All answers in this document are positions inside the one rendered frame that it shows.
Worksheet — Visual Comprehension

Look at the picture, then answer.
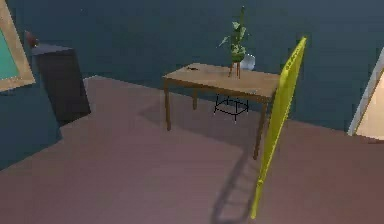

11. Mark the brown wooden table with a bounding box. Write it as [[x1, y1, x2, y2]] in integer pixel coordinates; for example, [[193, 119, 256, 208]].
[[162, 62, 281, 161]]

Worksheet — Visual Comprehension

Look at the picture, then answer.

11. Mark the black cabinet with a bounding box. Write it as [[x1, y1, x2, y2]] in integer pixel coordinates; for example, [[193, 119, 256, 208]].
[[31, 43, 92, 123]]

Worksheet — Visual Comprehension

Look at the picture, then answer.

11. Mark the yellow-green chair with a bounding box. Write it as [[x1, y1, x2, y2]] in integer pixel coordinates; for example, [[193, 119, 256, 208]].
[[249, 35, 308, 220]]

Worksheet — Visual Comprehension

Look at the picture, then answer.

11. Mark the green house plant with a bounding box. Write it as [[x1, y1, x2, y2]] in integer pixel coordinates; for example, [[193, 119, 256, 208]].
[[218, 5, 251, 80]]

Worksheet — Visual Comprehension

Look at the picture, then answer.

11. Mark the black wire stool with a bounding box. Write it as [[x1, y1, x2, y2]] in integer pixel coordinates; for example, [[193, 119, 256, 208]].
[[213, 94, 250, 123]]

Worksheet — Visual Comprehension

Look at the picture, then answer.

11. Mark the white-framed doorway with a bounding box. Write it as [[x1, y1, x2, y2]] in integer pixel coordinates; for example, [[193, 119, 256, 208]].
[[347, 46, 384, 141]]

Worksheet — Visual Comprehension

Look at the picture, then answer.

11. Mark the wood-framed teal picture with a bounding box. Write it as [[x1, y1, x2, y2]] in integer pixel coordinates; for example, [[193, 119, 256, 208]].
[[0, 0, 36, 93]]

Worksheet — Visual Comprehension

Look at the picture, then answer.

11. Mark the pale grey round vase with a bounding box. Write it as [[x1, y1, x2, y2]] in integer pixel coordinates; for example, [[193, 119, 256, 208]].
[[239, 53, 257, 71]]

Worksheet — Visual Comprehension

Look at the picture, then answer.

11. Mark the dark red round object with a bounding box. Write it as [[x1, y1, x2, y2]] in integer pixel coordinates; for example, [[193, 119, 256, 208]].
[[25, 31, 40, 48]]

